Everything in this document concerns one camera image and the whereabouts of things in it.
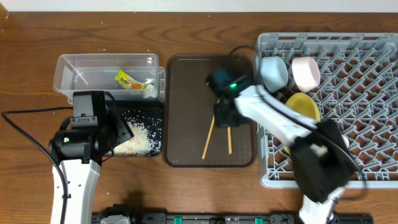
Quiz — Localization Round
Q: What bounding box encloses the white cup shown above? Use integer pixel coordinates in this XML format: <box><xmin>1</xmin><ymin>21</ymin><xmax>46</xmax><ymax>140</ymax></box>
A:
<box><xmin>341</xmin><ymin>134</ymin><xmax>349</xmax><ymax>148</ymax></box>

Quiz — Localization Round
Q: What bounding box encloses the brown serving tray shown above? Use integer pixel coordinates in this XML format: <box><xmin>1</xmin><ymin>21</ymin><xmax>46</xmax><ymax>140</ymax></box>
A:
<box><xmin>163</xmin><ymin>54</ymin><xmax>256</xmax><ymax>168</ymax></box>

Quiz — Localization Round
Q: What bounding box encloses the wooden chopstick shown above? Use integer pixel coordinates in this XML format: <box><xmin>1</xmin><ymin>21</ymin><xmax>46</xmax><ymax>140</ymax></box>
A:
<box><xmin>201</xmin><ymin>114</ymin><xmax>215</xmax><ymax>160</ymax></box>
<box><xmin>227</xmin><ymin>126</ymin><xmax>233</xmax><ymax>154</ymax></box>

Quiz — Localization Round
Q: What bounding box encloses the black waste tray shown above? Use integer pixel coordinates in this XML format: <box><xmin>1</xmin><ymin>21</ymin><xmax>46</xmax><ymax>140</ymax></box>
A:
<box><xmin>116</xmin><ymin>101</ymin><xmax>164</xmax><ymax>154</ymax></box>

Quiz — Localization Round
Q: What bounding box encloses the clear plastic waste bin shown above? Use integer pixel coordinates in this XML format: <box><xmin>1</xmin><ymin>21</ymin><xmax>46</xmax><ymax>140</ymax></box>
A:
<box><xmin>53</xmin><ymin>54</ymin><xmax>166</xmax><ymax>103</ymax></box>

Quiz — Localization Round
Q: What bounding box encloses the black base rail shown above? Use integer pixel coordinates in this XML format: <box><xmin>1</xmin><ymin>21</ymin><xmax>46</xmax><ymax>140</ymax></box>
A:
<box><xmin>91</xmin><ymin>203</ymin><xmax>374</xmax><ymax>224</ymax></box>

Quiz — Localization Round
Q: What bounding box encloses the grey dishwasher rack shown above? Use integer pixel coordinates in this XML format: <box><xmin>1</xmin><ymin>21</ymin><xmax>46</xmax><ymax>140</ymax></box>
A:
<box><xmin>253</xmin><ymin>32</ymin><xmax>397</xmax><ymax>189</ymax></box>

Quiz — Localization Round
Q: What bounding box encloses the yellow plate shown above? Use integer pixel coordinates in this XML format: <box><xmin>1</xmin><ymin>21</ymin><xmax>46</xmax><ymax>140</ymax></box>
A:
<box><xmin>283</xmin><ymin>92</ymin><xmax>322</xmax><ymax>155</ymax></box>

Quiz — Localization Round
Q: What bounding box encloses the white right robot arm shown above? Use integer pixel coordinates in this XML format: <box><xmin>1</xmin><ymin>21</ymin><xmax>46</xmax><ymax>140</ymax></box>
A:
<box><xmin>206</xmin><ymin>66</ymin><xmax>359</xmax><ymax>223</ymax></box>

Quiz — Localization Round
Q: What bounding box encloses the white tissue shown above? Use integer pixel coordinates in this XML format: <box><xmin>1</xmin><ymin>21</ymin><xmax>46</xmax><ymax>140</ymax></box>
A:
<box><xmin>143</xmin><ymin>83</ymin><xmax>157</xmax><ymax>98</ymax></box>

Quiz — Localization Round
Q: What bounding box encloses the light blue bowl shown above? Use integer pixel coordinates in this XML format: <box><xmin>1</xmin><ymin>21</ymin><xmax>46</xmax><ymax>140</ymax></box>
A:
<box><xmin>260</xmin><ymin>56</ymin><xmax>289</xmax><ymax>93</ymax></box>

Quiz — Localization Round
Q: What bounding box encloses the green snack wrapper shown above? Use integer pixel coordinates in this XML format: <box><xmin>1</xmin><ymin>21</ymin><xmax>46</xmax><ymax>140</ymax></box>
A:
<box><xmin>114</xmin><ymin>70</ymin><xmax>148</xmax><ymax>90</ymax></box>

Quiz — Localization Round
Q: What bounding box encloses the white rice bowl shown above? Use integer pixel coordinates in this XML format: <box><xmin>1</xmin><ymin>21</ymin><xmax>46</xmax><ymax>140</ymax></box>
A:
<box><xmin>292</xmin><ymin>57</ymin><xmax>320</xmax><ymax>93</ymax></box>

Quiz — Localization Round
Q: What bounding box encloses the spilled rice pile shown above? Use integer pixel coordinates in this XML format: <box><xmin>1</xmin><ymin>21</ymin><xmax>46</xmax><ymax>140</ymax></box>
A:
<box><xmin>114</xmin><ymin>122</ymin><xmax>161</xmax><ymax>157</ymax></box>

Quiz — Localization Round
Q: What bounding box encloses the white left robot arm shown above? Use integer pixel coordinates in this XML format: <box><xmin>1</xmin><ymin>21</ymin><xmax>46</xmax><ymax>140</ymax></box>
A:
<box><xmin>49</xmin><ymin>111</ymin><xmax>133</xmax><ymax>223</ymax></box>

